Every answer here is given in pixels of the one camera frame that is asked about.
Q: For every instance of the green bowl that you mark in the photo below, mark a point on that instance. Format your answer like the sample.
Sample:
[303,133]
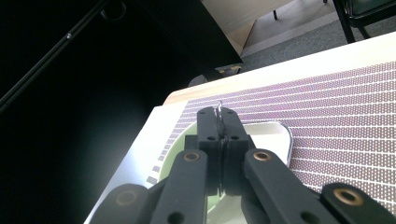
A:
[179,140]

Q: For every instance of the black curtain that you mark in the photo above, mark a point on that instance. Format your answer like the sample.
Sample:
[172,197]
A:
[93,93]

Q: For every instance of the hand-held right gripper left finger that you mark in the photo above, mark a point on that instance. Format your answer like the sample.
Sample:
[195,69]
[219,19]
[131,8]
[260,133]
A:
[208,130]

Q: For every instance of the black folding chair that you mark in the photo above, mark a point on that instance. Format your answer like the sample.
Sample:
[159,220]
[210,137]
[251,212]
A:
[344,18]

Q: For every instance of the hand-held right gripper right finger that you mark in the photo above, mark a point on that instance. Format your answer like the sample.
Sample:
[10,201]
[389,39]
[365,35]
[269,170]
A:
[232,137]

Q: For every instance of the black stand pole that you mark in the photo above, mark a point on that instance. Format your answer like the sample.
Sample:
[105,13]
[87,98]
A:
[68,35]

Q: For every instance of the black taped stand base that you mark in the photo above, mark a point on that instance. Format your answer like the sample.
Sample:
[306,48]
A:
[229,69]

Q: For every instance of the white square plate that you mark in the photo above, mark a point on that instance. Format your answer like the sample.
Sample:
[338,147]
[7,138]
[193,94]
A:
[267,140]

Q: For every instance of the grey round floor base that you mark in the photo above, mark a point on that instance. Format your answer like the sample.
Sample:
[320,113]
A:
[197,81]

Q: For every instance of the grey striped placemat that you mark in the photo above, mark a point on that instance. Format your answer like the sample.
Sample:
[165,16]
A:
[342,124]

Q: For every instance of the light blue table mat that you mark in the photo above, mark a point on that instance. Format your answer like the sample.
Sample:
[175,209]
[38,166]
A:
[140,155]

